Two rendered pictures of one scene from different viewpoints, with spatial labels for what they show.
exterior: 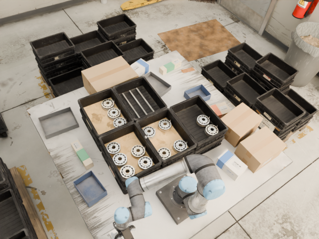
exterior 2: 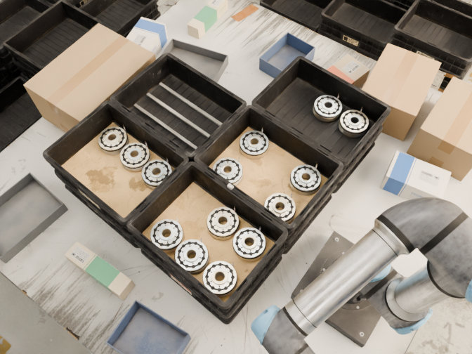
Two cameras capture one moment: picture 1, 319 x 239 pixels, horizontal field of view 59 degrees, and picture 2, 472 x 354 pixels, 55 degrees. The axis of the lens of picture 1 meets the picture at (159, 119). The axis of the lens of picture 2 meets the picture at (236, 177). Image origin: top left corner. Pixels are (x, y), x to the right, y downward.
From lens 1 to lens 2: 67 cm
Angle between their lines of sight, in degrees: 10
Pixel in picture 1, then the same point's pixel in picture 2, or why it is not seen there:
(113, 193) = (201, 330)
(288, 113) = (459, 39)
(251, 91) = (370, 20)
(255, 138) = (446, 109)
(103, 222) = not seen: outside the picture
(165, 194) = not seen: hidden behind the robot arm
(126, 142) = (187, 212)
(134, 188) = (284, 338)
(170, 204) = not seen: hidden behind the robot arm
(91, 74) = (50, 85)
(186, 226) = (382, 343)
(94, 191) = (160, 341)
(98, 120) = (107, 182)
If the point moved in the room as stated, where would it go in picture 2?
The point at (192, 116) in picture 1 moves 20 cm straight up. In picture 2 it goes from (300, 107) to (307, 69)
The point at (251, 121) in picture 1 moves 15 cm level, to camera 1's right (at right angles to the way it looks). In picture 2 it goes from (423, 76) to (459, 69)
